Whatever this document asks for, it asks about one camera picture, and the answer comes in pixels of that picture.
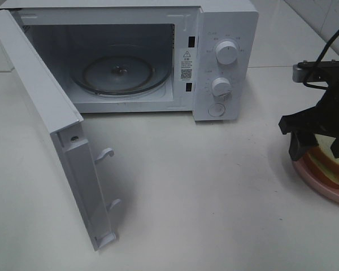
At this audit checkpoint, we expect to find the white microwave oven body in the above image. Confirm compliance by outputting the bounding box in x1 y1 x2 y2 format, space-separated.
0 1 259 121

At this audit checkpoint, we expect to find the sandwich with white bread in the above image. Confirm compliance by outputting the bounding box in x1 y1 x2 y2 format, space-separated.
307 134 339 189

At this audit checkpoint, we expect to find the lower white microwave knob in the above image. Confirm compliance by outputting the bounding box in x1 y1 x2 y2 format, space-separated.
211 77 232 97

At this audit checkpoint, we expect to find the round white door button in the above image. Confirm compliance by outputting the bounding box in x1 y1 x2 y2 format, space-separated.
208 103 225 117

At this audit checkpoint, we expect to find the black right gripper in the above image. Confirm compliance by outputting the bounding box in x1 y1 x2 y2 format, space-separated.
279 60 339 161

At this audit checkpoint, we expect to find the upper white microwave knob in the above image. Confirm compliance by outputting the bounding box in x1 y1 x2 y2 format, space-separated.
215 40 238 65

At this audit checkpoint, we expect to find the pink round plate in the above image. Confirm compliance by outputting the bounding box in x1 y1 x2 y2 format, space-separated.
292 159 339 204

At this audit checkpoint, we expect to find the white microwave door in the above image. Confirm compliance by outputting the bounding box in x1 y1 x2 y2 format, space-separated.
0 10 120 251

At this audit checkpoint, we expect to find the white microwave knob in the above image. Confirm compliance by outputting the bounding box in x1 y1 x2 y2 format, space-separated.
215 40 238 65
211 77 232 97

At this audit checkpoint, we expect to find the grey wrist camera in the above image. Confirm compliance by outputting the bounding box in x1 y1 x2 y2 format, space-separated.
292 63 311 83

